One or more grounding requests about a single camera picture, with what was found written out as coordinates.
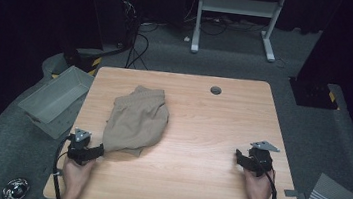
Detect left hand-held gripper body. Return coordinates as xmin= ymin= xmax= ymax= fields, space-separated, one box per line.
xmin=66 ymin=127 xmax=95 ymax=166

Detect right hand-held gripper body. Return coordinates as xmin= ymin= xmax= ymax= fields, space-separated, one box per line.
xmin=244 ymin=139 xmax=282 ymax=179

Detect khaki shorts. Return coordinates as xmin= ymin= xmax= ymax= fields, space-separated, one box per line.
xmin=100 ymin=81 xmax=174 ymax=162

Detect person's left hand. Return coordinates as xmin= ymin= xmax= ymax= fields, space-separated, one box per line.
xmin=59 ymin=153 xmax=99 ymax=199

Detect person's right hand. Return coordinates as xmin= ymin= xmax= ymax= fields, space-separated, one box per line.
xmin=240 ymin=166 xmax=277 ymax=199

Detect grey plastic bin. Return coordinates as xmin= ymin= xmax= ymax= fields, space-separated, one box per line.
xmin=13 ymin=59 xmax=97 ymax=145

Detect grey round table grommet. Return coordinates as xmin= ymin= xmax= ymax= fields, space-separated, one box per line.
xmin=208 ymin=84 xmax=223 ymax=97

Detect shiny silver object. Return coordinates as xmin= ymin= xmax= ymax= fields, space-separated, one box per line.
xmin=0 ymin=174 xmax=32 ymax=199

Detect black base with yellow stripe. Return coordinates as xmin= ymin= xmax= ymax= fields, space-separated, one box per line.
xmin=286 ymin=75 xmax=343 ymax=112
xmin=50 ymin=42 xmax=105 ymax=85

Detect dark equipment rack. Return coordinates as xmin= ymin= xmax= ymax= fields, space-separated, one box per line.
xmin=112 ymin=0 xmax=144 ymax=53

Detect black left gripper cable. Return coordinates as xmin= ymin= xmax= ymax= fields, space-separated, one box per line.
xmin=48 ymin=133 xmax=76 ymax=199

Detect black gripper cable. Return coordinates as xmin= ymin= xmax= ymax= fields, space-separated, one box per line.
xmin=253 ymin=158 xmax=283 ymax=199
xmin=48 ymin=133 xmax=76 ymax=199

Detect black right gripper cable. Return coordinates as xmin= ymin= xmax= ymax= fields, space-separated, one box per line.
xmin=253 ymin=158 xmax=283 ymax=199

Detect black floor cables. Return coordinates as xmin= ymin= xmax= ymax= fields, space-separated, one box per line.
xmin=124 ymin=31 xmax=155 ymax=72

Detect cables under white stand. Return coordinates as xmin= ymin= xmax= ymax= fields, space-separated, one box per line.
xmin=181 ymin=10 xmax=272 ymax=44

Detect white metal stand frame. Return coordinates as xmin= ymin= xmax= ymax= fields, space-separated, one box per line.
xmin=189 ymin=0 xmax=289 ymax=65

